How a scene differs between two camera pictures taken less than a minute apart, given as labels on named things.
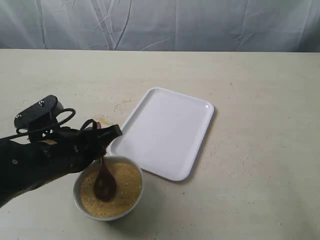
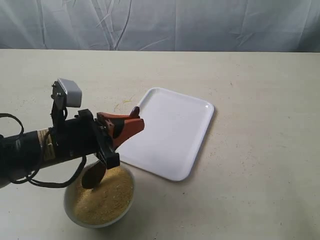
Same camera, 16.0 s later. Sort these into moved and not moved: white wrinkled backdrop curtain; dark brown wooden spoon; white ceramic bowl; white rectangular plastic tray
Moved: white ceramic bowl; dark brown wooden spoon
Not moved: white wrinkled backdrop curtain; white rectangular plastic tray
